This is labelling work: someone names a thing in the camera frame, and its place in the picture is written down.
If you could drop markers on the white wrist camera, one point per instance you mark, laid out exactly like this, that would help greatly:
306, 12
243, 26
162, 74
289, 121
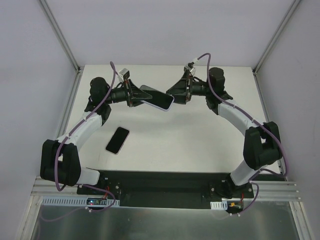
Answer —
189, 67
123, 75

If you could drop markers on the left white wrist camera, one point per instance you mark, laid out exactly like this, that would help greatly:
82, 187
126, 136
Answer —
123, 75

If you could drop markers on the lilac silicone phone case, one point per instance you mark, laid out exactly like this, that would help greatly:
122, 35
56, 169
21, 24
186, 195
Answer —
146, 88

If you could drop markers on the left aluminium frame post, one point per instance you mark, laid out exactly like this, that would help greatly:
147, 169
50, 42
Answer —
59, 34

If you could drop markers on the right white slotted cable duct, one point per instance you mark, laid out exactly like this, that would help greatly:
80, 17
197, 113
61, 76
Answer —
219, 205

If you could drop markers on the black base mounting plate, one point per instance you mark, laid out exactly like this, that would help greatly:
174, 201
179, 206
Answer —
174, 190

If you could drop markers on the right aluminium extrusion rail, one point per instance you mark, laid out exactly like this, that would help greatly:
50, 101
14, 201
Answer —
278, 191

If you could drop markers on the left white slotted cable duct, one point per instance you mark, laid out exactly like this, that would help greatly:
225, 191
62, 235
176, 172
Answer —
69, 201

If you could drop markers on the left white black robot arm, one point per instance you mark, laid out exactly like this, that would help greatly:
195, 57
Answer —
60, 161

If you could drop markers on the aluminium frame post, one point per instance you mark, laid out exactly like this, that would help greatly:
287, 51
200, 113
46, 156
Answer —
59, 34
276, 35

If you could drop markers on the right aluminium frame post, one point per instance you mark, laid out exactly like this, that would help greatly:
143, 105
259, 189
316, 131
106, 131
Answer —
276, 35

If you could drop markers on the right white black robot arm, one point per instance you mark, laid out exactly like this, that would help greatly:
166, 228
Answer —
261, 139

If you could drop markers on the white slotted cable duct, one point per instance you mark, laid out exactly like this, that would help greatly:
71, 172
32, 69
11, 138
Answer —
69, 201
219, 205

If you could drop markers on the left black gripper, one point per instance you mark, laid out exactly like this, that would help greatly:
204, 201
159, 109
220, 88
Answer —
128, 93

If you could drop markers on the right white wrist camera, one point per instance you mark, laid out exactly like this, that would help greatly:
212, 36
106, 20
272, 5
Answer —
189, 67

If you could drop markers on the phone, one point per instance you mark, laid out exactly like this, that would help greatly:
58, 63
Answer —
159, 100
117, 140

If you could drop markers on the aluminium extrusion rail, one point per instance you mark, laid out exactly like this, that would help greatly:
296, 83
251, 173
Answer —
42, 187
278, 191

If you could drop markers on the phone in clear purple case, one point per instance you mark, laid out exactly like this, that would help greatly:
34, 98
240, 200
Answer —
117, 140

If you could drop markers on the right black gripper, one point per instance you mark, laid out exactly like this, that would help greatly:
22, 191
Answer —
187, 87

